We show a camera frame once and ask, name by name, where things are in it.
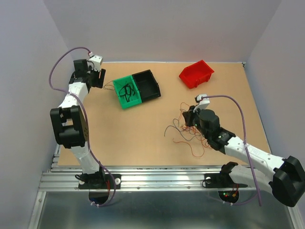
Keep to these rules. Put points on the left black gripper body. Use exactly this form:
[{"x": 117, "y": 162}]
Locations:
[{"x": 95, "y": 76}]

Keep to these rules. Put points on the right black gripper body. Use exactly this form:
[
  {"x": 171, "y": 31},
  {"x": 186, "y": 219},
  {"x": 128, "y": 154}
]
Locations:
[{"x": 196, "y": 119}]

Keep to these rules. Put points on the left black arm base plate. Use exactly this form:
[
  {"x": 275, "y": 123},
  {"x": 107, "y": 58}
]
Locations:
[{"x": 102, "y": 183}]

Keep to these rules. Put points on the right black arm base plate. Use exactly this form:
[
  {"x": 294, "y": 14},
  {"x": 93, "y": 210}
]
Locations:
[{"x": 214, "y": 181}]

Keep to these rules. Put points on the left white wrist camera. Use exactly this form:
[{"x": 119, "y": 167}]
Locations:
[{"x": 97, "y": 62}]

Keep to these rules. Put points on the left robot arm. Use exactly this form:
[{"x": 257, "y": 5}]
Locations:
[{"x": 69, "y": 123}]

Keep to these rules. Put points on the black plastic bin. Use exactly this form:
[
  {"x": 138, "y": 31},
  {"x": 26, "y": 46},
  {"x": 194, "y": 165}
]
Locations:
[{"x": 147, "y": 85}]

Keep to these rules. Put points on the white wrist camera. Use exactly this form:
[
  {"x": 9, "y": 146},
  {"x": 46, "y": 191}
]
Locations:
[
  {"x": 97, "y": 62},
  {"x": 202, "y": 102}
]

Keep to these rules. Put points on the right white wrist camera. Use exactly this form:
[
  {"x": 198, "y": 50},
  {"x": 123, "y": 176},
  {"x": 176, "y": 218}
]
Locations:
[{"x": 202, "y": 102}]

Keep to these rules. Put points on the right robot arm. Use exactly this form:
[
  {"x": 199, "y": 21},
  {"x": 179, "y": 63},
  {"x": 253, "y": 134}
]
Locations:
[{"x": 284, "y": 178}]

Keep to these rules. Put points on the red plastic bin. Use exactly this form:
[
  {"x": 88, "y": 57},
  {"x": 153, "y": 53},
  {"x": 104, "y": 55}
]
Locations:
[{"x": 195, "y": 74}]

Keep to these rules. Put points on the aluminium rail frame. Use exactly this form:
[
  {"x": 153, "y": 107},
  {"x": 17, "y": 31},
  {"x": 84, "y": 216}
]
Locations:
[{"x": 162, "y": 169}]

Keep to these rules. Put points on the green plastic bin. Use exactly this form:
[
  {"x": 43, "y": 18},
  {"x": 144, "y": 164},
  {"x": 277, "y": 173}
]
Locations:
[{"x": 127, "y": 92}]

